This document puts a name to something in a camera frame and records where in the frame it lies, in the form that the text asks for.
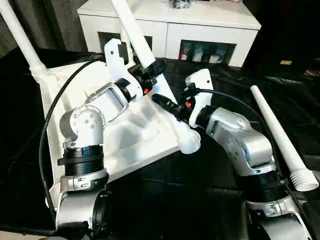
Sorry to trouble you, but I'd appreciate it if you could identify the white plastic table top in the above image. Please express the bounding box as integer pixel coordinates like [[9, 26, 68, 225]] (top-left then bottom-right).
[[34, 58, 201, 209]]

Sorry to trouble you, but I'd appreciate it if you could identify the white sideboard with glass doors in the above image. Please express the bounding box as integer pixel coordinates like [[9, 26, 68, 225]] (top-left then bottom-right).
[[76, 0, 262, 68]]

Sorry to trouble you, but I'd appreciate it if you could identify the black plastic cover mat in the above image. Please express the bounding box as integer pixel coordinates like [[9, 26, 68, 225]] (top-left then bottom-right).
[[0, 47, 320, 240]]

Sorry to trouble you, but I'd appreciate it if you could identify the grey curtain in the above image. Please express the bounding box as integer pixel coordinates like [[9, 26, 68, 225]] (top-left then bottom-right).
[[0, 0, 88, 60]]

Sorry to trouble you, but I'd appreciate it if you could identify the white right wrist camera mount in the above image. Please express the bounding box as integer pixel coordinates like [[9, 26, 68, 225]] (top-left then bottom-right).
[[184, 67, 214, 129]]

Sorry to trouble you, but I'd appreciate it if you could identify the dark bundle of cables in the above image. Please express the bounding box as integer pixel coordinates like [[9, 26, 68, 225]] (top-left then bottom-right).
[[168, 0, 194, 10]]

